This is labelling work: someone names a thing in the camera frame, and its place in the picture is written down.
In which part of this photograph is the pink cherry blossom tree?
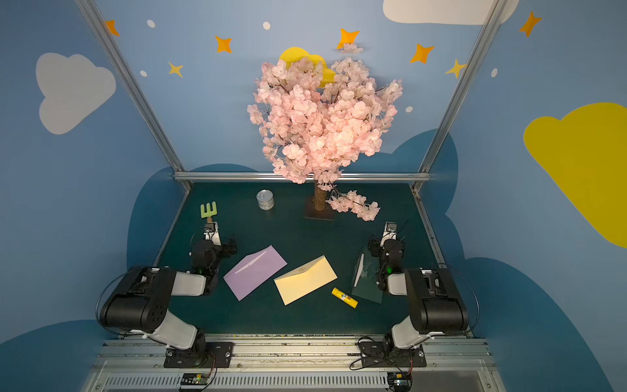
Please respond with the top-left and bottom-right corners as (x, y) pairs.
(248, 48), (403, 210)

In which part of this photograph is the small circuit board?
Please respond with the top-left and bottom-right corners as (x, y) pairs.
(387, 372), (412, 392)
(180, 372), (210, 389)

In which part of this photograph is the left aluminium frame post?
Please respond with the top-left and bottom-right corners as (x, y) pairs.
(75, 0), (185, 172)

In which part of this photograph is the aluminium frame post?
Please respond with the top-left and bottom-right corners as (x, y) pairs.
(75, 0), (185, 172)
(419, 0), (508, 175)

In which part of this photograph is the rear aluminium frame bar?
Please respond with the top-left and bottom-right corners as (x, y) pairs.
(173, 171), (432, 185)

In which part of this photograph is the yellow glue stick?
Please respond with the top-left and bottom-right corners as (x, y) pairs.
(331, 287), (358, 309)

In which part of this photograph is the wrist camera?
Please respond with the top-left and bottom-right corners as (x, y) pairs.
(203, 221), (221, 246)
(380, 221), (398, 247)

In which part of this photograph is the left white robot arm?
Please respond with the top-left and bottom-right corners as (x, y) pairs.
(96, 238), (238, 351)

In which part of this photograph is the fallen pink blossom branch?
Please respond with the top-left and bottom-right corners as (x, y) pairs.
(327, 190), (380, 221)

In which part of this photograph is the left small circuit board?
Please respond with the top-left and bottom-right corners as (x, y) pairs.
(180, 372), (210, 389)

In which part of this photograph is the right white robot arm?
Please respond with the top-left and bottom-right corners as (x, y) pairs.
(367, 237), (469, 355)

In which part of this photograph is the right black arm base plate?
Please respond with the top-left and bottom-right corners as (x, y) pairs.
(357, 340), (427, 368)

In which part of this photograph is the purple envelope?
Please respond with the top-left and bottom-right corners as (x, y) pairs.
(224, 246), (287, 301)

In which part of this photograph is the cream yellow envelope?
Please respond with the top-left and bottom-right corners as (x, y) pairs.
(274, 256), (337, 305)

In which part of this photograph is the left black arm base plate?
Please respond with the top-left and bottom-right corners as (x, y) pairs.
(163, 341), (234, 368)

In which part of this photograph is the silver tin can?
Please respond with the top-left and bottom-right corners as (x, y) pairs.
(256, 189), (274, 211)

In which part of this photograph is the aluminium mounting rail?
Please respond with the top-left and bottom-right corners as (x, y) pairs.
(82, 334), (506, 391)

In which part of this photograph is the dark green envelope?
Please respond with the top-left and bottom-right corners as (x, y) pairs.
(350, 246), (383, 304)

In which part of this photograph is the right small circuit board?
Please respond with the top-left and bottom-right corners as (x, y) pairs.
(387, 372), (412, 392)

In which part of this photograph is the green toy garden rake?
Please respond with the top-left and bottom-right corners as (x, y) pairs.
(199, 201), (218, 223)

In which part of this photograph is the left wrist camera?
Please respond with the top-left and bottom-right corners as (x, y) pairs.
(203, 221), (221, 246)

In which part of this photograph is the right aluminium frame post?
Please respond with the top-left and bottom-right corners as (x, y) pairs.
(419, 0), (508, 175)

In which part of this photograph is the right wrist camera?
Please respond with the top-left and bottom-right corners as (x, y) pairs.
(380, 221), (398, 247)

